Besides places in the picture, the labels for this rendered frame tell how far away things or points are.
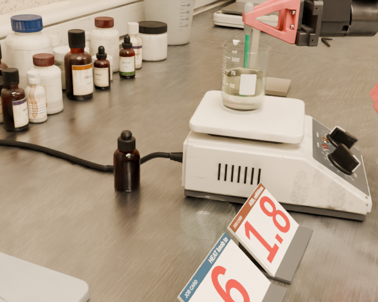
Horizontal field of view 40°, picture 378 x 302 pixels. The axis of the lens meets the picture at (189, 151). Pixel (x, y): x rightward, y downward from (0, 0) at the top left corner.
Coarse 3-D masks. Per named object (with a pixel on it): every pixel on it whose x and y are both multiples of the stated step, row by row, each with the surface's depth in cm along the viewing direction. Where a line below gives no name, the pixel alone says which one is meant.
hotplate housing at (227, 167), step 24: (192, 144) 54; (216, 144) 54; (240, 144) 54; (264, 144) 54; (288, 144) 54; (312, 144) 55; (192, 168) 55; (216, 168) 54; (240, 168) 54; (264, 168) 53; (288, 168) 53; (312, 168) 52; (192, 192) 57; (216, 192) 56; (240, 192) 55; (288, 192) 54; (312, 192) 53; (336, 192) 53; (360, 192) 52; (336, 216) 54; (360, 216) 53
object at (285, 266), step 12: (228, 228) 45; (300, 228) 52; (240, 240) 45; (288, 240) 49; (300, 240) 50; (252, 252) 45; (288, 252) 48; (300, 252) 48; (264, 264) 45; (276, 264) 46; (288, 264) 46; (276, 276) 45; (288, 276) 45
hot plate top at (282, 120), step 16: (208, 96) 62; (272, 96) 62; (208, 112) 57; (224, 112) 57; (272, 112) 58; (288, 112) 58; (304, 112) 58; (192, 128) 54; (208, 128) 53; (224, 128) 53; (240, 128) 53; (256, 128) 53; (272, 128) 53; (288, 128) 53
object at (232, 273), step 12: (228, 252) 43; (240, 252) 44; (216, 264) 41; (228, 264) 42; (240, 264) 43; (216, 276) 40; (228, 276) 41; (240, 276) 42; (252, 276) 43; (204, 288) 38; (216, 288) 39; (228, 288) 40; (240, 288) 41; (252, 288) 42; (192, 300) 37; (204, 300) 38; (216, 300) 38; (228, 300) 39; (240, 300) 40; (252, 300) 41
